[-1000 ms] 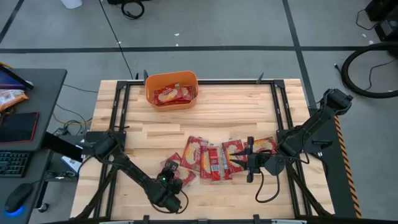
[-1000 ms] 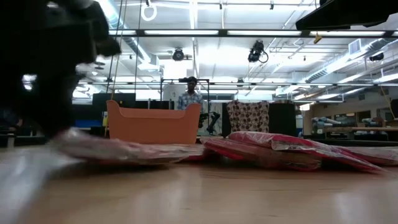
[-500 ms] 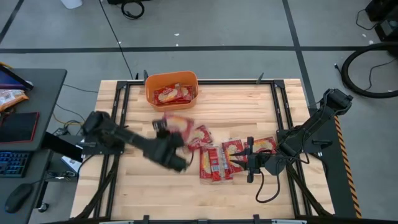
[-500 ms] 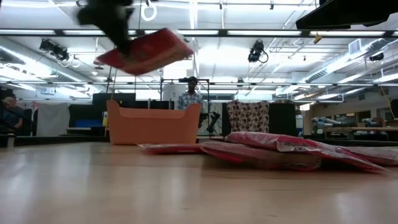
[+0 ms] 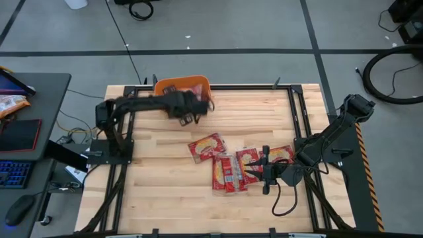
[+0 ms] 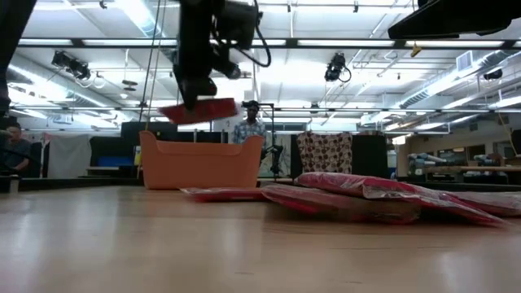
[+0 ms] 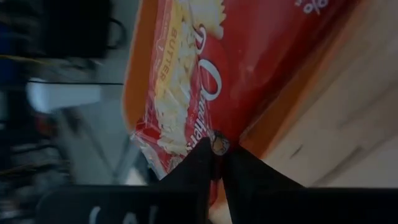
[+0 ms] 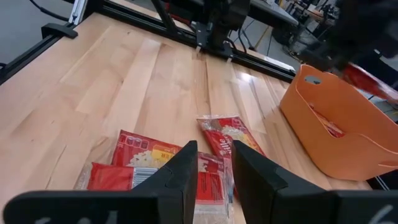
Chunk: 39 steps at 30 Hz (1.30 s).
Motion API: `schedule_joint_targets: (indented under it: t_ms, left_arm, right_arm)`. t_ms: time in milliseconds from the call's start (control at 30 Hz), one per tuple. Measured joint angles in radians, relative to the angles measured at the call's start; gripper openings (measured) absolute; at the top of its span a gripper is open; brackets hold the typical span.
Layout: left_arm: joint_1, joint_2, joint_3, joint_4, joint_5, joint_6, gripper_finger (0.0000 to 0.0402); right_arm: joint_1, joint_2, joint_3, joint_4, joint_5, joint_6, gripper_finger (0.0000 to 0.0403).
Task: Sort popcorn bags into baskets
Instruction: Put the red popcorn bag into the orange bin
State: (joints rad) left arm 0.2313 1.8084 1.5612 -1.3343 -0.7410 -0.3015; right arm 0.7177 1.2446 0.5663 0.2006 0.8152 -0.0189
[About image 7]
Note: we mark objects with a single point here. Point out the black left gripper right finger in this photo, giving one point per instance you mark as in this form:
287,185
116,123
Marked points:
245,174

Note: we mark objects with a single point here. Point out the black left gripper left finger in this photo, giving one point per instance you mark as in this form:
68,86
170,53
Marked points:
199,168

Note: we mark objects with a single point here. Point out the red butter popcorn bag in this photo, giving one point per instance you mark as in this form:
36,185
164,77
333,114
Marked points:
248,62

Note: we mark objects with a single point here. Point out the orange plastic basket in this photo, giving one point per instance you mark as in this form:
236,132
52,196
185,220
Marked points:
140,62

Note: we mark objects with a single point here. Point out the white floor object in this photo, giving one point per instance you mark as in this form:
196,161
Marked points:
62,96

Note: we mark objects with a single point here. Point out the black floor equipment box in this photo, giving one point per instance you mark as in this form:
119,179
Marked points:
77,28

